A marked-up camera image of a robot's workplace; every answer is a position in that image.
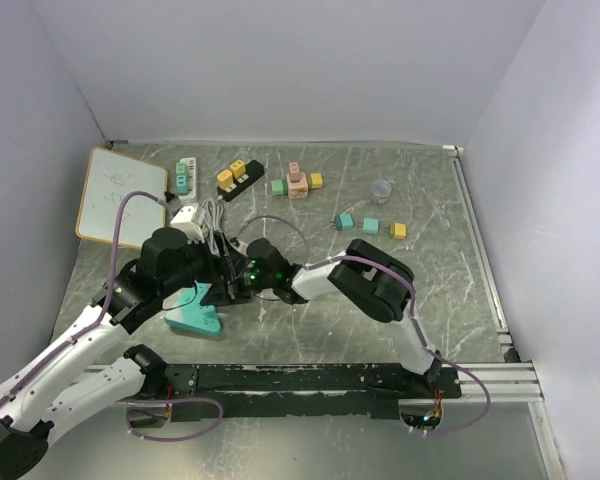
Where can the small whiteboard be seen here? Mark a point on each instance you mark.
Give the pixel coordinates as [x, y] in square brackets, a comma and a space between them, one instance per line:
[110, 177]

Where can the pink cube socket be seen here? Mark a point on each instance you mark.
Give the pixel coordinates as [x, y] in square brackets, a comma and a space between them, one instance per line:
[297, 186]

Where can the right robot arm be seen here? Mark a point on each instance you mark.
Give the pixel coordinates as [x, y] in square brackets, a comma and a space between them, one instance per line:
[376, 283]

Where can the white power strip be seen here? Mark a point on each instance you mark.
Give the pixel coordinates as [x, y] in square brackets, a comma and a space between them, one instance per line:
[191, 197]

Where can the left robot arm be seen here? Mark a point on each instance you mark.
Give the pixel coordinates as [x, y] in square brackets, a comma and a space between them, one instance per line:
[25, 435]

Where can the teal plug on white strip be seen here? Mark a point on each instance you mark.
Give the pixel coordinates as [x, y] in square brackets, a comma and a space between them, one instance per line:
[182, 184]

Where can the black base bar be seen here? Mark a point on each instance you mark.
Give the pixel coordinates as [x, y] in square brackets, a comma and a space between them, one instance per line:
[375, 390]

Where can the pink plug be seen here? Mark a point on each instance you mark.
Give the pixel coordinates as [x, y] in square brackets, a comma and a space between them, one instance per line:
[294, 174]

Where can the black power strip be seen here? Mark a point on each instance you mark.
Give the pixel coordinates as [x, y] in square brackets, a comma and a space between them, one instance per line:
[254, 171]

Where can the teal triangular socket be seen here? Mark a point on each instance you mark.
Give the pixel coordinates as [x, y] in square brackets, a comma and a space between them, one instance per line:
[185, 312]

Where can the clear plastic cup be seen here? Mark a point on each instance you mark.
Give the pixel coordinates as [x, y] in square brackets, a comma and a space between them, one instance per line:
[380, 192]

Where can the green plug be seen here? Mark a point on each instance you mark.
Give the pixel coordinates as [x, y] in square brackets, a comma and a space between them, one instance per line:
[279, 187]
[181, 169]

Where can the aluminium rail frame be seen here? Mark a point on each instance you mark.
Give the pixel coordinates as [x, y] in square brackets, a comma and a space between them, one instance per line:
[278, 312]

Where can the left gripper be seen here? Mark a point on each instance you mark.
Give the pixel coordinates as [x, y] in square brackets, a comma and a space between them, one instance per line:
[208, 258]

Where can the yellow plug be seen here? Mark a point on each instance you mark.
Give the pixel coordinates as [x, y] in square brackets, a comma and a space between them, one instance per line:
[238, 169]
[225, 180]
[315, 181]
[397, 231]

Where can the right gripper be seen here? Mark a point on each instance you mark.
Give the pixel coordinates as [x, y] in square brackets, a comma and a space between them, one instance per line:
[237, 295]

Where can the green plug on white strip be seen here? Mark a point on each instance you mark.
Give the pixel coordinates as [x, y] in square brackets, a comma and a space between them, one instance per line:
[181, 169]

